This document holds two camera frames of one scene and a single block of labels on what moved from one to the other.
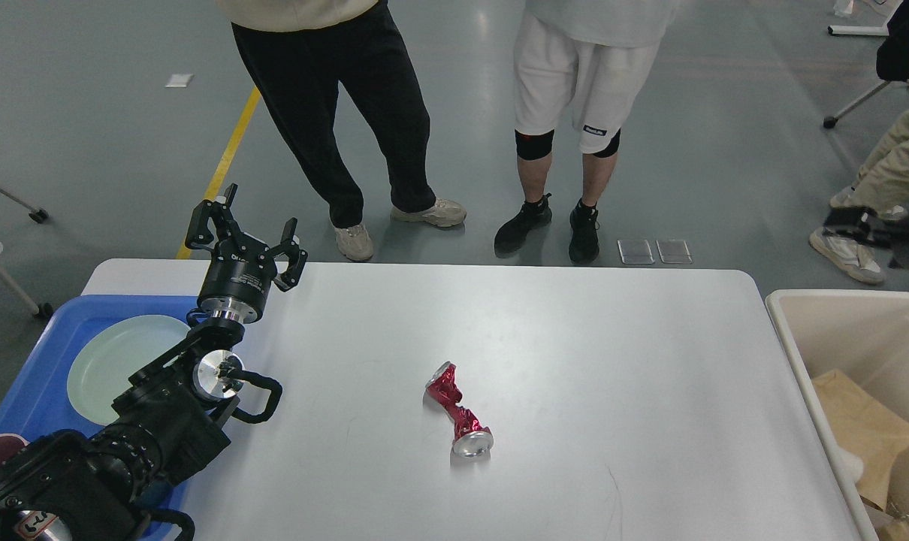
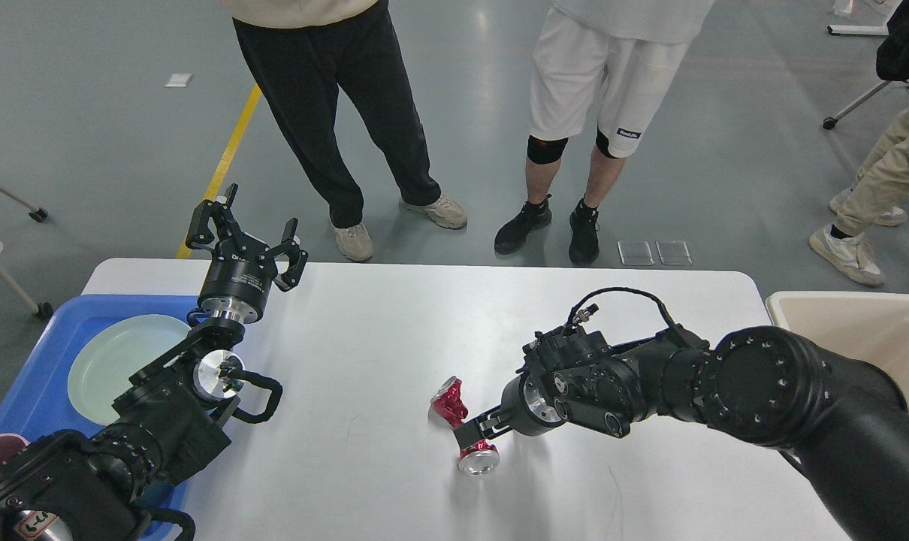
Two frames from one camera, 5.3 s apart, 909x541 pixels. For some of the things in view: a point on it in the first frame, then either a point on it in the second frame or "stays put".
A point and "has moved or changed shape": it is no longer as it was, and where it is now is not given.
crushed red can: (470, 439) has moved or changed shape
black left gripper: (240, 278) stays put
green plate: (103, 358) stays put
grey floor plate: (635, 252) stays put
